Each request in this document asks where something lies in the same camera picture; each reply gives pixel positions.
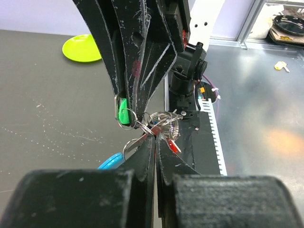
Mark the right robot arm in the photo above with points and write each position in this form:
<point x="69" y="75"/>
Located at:
<point x="189" y="64"/>

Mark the lime green plate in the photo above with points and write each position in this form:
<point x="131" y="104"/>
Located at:
<point x="81" y="48"/>

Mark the white cable duct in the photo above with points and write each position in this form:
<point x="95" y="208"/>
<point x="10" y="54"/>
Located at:
<point x="207" y="106"/>

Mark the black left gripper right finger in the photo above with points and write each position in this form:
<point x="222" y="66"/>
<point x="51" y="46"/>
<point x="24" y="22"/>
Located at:
<point x="187" y="199"/>

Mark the blue handled metal keyring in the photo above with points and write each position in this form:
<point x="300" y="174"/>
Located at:
<point x="159" y="122"/>

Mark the green key tag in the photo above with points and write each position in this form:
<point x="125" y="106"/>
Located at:
<point x="123" y="115"/>

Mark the red key tag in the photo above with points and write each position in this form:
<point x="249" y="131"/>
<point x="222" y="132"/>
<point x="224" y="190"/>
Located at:
<point x="173" y="146"/>

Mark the yellow key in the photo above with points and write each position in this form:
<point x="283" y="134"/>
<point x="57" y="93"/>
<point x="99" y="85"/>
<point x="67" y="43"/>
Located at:
<point x="281" y="65"/>

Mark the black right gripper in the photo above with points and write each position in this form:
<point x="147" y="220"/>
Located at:
<point x="138" y="41"/>

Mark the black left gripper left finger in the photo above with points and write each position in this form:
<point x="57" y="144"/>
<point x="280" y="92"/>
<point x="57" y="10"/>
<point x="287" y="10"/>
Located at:
<point x="111" y="198"/>

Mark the black dish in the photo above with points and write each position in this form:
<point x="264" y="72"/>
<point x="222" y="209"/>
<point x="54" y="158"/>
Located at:
<point x="290" y="24"/>

